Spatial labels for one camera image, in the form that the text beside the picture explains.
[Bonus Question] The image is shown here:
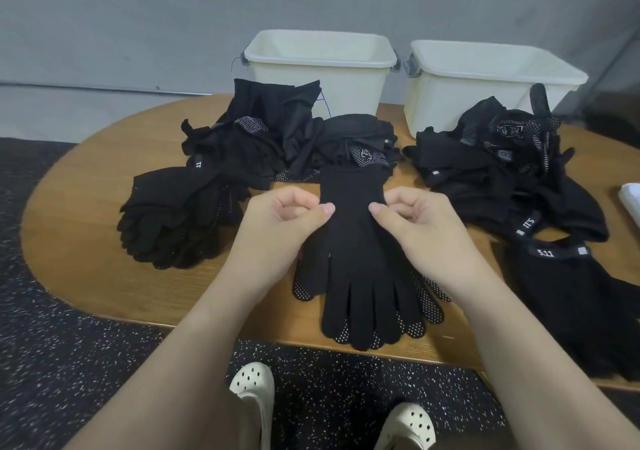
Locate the pile of black gloves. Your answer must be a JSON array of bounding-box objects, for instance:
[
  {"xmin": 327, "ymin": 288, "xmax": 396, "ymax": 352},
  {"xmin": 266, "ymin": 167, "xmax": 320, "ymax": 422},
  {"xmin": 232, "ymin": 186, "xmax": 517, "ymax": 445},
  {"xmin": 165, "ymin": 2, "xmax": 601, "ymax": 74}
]
[
  {"xmin": 117, "ymin": 157, "xmax": 266, "ymax": 271},
  {"xmin": 180, "ymin": 77, "xmax": 609, "ymax": 244}
]

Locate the person's left hand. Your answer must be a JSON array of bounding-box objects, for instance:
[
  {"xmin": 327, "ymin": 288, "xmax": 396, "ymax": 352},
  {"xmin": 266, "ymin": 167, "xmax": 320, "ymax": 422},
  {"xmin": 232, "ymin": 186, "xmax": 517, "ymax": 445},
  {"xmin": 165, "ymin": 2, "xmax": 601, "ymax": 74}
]
[{"xmin": 222, "ymin": 185, "xmax": 336, "ymax": 301}]

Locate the person's right forearm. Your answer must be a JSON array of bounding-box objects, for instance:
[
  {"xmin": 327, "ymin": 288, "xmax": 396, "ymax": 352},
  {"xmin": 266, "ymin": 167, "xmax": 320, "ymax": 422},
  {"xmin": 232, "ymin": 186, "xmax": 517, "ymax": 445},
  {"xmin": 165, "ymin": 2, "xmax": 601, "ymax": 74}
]
[{"xmin": 450, "ymin": 265, "xmax": 640, "ymax": 450}]

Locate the person's left white shoe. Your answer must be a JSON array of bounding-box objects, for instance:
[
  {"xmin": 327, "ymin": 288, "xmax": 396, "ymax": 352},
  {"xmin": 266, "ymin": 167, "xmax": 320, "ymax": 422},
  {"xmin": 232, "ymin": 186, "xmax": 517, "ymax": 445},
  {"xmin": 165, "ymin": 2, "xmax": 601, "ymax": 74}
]
[{"xmin": 229, "ymin": 361, "xmax": 276, "ymax": 450}]

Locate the white plastic bin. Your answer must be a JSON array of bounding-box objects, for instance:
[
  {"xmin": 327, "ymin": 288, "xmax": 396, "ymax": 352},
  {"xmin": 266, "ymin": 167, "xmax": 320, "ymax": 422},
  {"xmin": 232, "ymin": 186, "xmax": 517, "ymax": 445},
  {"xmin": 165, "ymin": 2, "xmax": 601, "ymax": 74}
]
[
  {"xmin": 403, "ymin": 39, "xmax": 590, "ymax": 138},
  {"xmin": 240, "ymin": 29, "xmax": 399, "ymax": 118}
]

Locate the grey wall pipe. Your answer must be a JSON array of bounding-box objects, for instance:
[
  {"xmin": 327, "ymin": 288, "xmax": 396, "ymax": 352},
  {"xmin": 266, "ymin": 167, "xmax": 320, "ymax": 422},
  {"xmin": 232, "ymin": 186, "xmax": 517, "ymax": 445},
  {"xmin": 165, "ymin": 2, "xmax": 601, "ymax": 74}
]
[{"xmin": 0, "ymin": 81, "xmax": 246, "ymax": 97}]

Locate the person's white shoe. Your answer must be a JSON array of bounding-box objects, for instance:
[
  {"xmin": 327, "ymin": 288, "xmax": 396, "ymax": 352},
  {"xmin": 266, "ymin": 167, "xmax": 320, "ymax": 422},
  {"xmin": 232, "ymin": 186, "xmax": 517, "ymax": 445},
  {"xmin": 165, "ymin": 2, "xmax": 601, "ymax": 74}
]
[
  {"xmin": 229, "ymin": 361, "xmax": 276, "ymax": 450},
  {"xmin": 375, "ymin": 401, "xmax": 437, "ymax": 450}
]

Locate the black fingerless glove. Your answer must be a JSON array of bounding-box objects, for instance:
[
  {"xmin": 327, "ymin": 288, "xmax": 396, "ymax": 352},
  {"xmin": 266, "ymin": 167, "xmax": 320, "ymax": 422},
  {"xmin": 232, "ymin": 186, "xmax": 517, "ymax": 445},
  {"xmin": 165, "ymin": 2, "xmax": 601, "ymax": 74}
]
[{"xmin": 503, "ymin": 235, "xmax": 640, "ymax": 381}]

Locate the person's right hand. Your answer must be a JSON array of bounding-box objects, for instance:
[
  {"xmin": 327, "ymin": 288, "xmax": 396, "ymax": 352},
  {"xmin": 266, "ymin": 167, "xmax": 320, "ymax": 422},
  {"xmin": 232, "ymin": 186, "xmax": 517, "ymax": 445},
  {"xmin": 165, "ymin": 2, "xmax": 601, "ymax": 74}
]
[{"xmin": 368, "ymin": 185, "xmax": 496, "ymax": 301}]

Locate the person's right white shoe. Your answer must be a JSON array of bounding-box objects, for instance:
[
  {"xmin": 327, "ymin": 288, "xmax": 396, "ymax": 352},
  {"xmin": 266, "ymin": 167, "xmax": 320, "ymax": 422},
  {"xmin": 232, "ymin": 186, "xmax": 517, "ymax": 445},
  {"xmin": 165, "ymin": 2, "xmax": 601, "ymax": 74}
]
[{"xmin": 375, "ymin": 401, "xmax": 437, "ymax": 450}]

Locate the person's left forearm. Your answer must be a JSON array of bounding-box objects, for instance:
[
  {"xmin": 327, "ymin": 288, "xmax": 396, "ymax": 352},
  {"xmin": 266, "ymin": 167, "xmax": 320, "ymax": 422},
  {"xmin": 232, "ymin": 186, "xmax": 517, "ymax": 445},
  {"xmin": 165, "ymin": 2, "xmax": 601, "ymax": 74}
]
[{"xmin": 65, "ymin": 269, "xmax": 271, "ymax": 450}]

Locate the white flat tray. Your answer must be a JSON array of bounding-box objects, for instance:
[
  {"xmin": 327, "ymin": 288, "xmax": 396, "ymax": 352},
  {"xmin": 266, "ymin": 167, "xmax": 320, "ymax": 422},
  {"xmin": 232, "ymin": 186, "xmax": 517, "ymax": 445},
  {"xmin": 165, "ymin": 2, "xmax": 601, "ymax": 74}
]
[{"xmin": 618, "ymin": 183, "xmax": 640, "ymax": 228}]

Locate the black dotted glove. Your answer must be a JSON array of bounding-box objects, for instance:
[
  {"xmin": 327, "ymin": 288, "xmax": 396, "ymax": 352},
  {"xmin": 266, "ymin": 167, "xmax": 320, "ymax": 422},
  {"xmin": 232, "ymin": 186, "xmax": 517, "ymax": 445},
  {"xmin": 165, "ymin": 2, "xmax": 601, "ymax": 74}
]
[
  {"xmin": 117, "ymin": 157, "xmax": 266, "ymax": 271},
  {"xmin": 293, "ymin": 255, "xmax": 451, "ymax": 351},
  {"xmin": 293, "ymin": 165, "xmax": 421, "ymax": 351}
]

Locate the stack of black gloves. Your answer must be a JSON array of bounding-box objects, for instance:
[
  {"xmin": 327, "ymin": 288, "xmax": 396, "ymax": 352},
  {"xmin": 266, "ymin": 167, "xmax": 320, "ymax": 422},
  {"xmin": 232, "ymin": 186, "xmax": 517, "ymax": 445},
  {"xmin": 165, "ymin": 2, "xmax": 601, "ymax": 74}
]
[{"xmin": 117, "ymin": 157, "xmax": 266, "ymax": 271}]

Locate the metal rack frame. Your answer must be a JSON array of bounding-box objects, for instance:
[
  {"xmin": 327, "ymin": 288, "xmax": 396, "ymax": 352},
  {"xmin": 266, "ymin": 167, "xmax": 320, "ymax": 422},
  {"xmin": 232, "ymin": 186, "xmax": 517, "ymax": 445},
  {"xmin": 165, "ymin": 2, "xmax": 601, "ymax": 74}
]
[{"xmin": 585, "ymin": 35, "xmax": 640, "ymax": 151}]

